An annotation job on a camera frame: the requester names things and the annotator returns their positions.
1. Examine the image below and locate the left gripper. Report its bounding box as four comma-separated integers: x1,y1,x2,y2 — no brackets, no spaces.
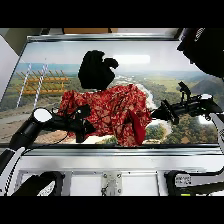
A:
66,104,97,144

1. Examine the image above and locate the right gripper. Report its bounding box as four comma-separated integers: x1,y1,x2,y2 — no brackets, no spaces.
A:
150,99,181,126

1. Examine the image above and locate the red patterned garment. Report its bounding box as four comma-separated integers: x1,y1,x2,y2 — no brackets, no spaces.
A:
56,83,154,148

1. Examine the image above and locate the black garment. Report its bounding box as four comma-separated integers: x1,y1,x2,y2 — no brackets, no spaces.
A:
77,49,120,92

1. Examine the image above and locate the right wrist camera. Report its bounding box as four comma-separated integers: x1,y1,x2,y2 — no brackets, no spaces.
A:
177,80,194,105

